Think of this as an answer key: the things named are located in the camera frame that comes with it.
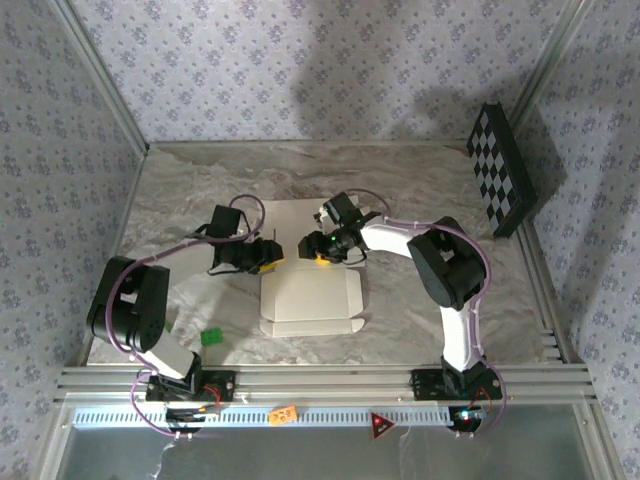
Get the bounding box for aluminium corner post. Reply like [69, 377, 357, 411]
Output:
[49, 0, 151, 154]
[507, 0, 596, 134]

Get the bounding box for black white checkerboard panel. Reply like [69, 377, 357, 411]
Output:
[465, 102, 540, 240]

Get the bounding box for aluminium front rail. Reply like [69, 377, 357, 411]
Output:
[54, 364, 599, 405]

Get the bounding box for purple cable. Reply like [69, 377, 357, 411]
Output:
[343, 187, 508, 441]
[107, 193, 267, 441]

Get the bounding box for black connector board orange wires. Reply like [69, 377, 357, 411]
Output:
[165, 406, 222, 434]

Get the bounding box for grey slotted cable duct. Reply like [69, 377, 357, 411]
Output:
[73, 407, 454, 430]

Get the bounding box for blue circuit board with lights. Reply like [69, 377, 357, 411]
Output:
[448, 405, 489, 434]

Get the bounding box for white lilac paper box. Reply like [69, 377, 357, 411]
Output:
[258, 198, 370, 339]

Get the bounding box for orange paper tag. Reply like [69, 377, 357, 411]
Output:
[268, 406, 299, 427]

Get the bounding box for red triangle warning sticker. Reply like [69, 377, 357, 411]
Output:
[369, 410, 396, 442]

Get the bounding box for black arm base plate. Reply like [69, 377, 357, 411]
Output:
[144, 369, 237, 403]
[410, 367, 504, 401]

